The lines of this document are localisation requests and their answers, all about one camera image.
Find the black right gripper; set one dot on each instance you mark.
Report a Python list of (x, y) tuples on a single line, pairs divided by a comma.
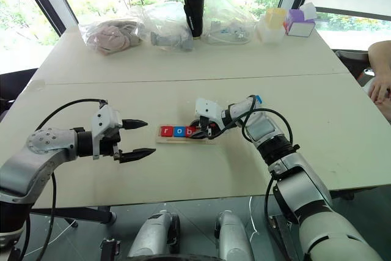
[(211, 129)]

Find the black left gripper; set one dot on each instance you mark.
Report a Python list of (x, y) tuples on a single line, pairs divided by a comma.
[(107, 146)]

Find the person's bare forearm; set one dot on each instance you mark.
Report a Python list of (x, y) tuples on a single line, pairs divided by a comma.
[(380, 54)]

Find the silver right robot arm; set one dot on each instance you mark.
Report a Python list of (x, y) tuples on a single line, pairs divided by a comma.
[(305, 187)]

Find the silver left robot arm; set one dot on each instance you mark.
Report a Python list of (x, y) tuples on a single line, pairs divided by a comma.
[(36, 154)]

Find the red letter block b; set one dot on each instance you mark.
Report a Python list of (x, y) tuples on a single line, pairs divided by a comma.
[(189, 132)]

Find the blue letter block o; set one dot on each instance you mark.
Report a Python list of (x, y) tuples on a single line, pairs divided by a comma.
[(178, 131)]

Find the wooden letter tray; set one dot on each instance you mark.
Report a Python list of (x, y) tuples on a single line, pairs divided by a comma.
[(174, 140)]

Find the red letter block r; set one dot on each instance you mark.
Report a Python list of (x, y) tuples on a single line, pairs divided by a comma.
[(166, 131)]

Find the silver robot left leg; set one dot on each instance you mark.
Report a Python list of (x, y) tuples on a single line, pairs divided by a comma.
[(152, 236)]

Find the silver robot leg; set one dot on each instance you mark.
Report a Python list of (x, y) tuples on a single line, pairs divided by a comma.
[(233, 238), (152, 236)]

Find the silver robot right leg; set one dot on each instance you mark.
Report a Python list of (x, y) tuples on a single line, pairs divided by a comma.
[(233, 238)]

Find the person's bare hand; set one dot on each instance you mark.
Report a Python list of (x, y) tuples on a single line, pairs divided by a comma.
[(380, 88)]

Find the small blue block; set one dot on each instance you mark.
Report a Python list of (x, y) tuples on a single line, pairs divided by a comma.
[(259, 99)]

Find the black table leg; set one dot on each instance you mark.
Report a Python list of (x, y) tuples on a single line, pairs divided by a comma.
[(76, 213)]

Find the plastic bag with grey parts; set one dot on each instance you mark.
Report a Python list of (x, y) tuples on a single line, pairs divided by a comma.
[(171, 28)]

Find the plastic bag with pink cloth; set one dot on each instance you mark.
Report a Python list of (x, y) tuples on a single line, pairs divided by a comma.
[(110, 38)]

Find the clear bag with small parts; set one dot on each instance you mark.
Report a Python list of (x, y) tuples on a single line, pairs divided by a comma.
[(226, 19)]

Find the black travel tumbler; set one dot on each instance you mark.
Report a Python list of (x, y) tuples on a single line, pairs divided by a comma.
[(194, 7)]

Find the white and yellow container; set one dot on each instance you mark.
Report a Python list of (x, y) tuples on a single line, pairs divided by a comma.
[(272, 25)]

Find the black office chair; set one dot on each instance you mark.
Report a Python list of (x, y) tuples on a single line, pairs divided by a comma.
[(15, 86)]

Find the purple and white tissue box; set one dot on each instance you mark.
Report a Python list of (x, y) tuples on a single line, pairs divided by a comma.
[(301, 21)]

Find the black chair with grey seat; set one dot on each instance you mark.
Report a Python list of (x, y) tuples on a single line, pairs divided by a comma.
[(354, 65)]

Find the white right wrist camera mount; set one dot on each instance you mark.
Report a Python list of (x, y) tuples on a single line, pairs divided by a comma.
[(209, 108)]

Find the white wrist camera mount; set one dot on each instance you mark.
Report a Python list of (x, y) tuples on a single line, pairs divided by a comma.
[(104, 120), (209, 108)]

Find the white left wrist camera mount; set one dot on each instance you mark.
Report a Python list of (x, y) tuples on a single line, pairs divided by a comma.
[(104, 120)]

